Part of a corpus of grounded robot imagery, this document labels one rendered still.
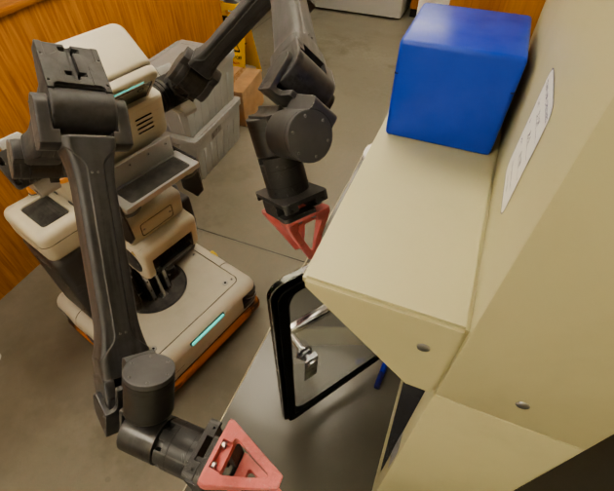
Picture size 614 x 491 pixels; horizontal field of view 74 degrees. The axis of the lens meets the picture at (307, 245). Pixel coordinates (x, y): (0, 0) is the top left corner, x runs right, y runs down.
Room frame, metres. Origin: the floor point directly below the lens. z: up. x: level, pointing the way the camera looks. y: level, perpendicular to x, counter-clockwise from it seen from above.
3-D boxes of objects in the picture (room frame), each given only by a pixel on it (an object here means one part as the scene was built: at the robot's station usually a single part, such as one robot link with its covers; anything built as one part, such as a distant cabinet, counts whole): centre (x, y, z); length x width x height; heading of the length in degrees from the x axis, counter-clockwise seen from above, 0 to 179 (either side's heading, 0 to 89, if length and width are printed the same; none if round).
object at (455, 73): (0.38, -0.14, 1.56); 0.10 x 0.10 x 0.09; 68
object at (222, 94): (2.45, 0.76, 0.49); 0.60 x 0.42 x 0.33; 158
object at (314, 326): (0.33, -0.08, 1.19); 0.30 x 0.01 x 0.40; 124
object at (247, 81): (3.03, 0.56, 0.14); 0.41 x 0.32 x 0.28; 164
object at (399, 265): (0.30, -0.11, 1.46); 0.32 x 0.11 x 0.10; 158
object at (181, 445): (0.14, 0.14, 1.21); 0.07 x 0.07 x 0.10; 69
